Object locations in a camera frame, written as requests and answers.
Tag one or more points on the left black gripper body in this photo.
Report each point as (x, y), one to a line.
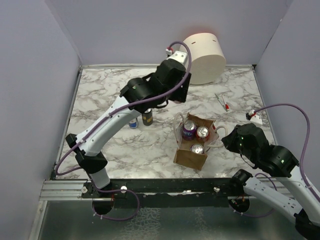
(179, 95)

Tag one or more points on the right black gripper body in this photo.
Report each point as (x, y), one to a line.
(233, 144)

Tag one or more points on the brown canvas bag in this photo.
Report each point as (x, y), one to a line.
(194, 137)

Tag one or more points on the black and gold can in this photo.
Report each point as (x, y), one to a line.
(147, 117)

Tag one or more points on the blue and silver can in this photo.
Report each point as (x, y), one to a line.
(133, 124)

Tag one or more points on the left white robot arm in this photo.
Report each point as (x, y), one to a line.
(135, 98)

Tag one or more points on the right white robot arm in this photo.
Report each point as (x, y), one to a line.
(302, 209)

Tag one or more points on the red and white pen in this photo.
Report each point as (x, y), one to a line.
(225, 104)

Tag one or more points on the cream cylindrical container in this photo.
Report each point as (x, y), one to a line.
(208, 60)

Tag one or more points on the silver top soda can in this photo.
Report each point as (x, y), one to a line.
(197, 148)

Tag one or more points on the purple soda can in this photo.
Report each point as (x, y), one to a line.
(189, 129)

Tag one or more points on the black mounting rail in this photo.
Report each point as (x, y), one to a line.
(167, 192)

